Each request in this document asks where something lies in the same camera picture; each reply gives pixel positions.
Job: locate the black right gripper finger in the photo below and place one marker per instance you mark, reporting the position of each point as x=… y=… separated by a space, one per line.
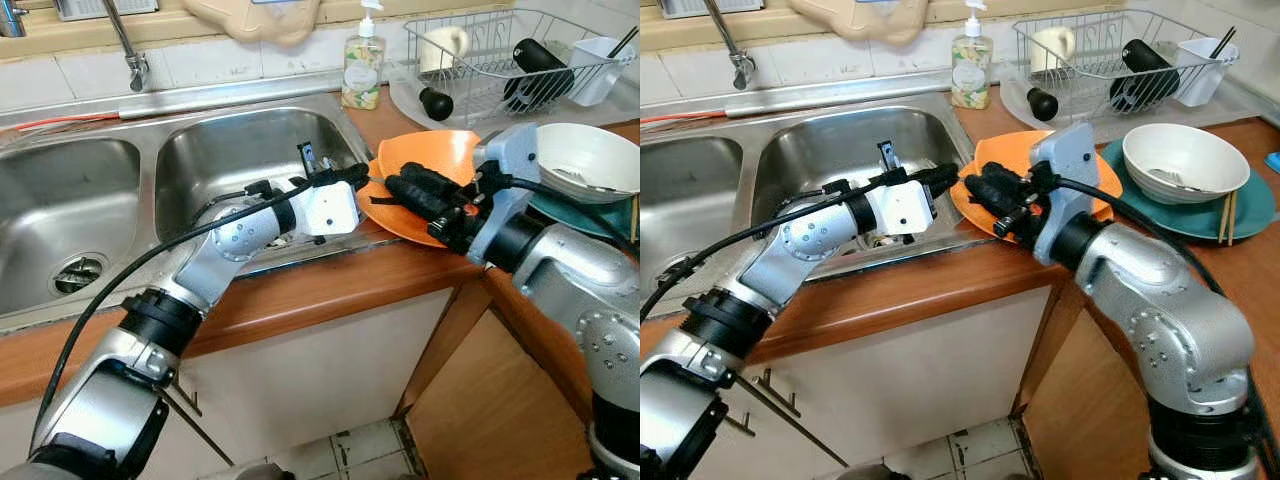
x=432 y=180
x=992 y=198
x=420 y=203
x=1006 y=178

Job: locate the large orange plate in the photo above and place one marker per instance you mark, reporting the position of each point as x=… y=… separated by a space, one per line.
x=400 y=225
x=975 y=215

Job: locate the small orange plate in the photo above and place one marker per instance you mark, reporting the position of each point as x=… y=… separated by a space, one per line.
x=1010 y=150
x=430 y=150

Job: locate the metal fork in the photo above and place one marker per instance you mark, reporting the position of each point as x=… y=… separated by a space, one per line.
x=1175 y=180
x=585 y=180

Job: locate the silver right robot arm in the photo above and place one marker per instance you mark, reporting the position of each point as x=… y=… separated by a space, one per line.
x=1170 y=310
x=580 y=290

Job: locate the stainless steel double sink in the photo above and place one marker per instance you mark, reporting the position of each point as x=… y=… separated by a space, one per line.
x=230 y=150
x=830 y=140

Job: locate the grey dish rack drip tray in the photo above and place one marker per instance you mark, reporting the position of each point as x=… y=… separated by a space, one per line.
x=410 y=100
x=1015 y=105

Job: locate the clear pump soap bottle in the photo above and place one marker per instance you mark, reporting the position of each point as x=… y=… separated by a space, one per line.
x=970 y=75
x=362 y=75

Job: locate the cream ceramic mug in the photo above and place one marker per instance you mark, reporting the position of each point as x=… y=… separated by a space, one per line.
x=440 y=48
x=1050 y=48

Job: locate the beige plastic board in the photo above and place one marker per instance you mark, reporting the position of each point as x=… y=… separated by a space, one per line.
x=860 y=22
x=260 y=25

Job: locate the teal plate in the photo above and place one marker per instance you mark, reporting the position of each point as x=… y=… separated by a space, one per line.
x=1260 y=205
x=600 y=215

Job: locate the white ceramic bowl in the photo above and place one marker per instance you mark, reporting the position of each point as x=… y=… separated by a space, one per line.
x=590 y=150
x=1190 y=150

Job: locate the black tumbler bottle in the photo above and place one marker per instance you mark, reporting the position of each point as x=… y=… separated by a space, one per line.
x=540 y=70
x=1145 y=72

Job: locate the chrome sink faucet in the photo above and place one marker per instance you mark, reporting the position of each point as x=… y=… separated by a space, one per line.
x=137 y=68
x=742 y=66

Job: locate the brown wooden cabinet door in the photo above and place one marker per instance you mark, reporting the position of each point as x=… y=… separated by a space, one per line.
x=1080 y=420
x=490 y=410

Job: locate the white plastic utensil cup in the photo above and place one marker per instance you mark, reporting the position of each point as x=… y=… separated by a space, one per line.
x=1200 y=72
x=595 y=72

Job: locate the white cabinet front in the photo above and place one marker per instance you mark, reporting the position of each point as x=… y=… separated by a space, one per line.
x=320 y=380
x=900 y=380

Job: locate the black chopsticks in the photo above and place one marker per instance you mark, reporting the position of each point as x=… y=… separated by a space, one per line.
x=622 y=42
x=1222 y=42

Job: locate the grey window ledge box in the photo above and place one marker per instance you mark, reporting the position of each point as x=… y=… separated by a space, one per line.
x=700 y=8
x=100 y=8

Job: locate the blue plastic object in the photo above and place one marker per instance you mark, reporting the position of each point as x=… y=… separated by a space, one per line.
x=1274 y=161

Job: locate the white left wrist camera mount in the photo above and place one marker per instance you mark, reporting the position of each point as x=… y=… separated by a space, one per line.
x=903 y=210
x=330 y=210

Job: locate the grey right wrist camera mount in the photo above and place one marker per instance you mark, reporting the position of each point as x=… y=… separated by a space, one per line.
x=1065 y=160
x=505 y=160

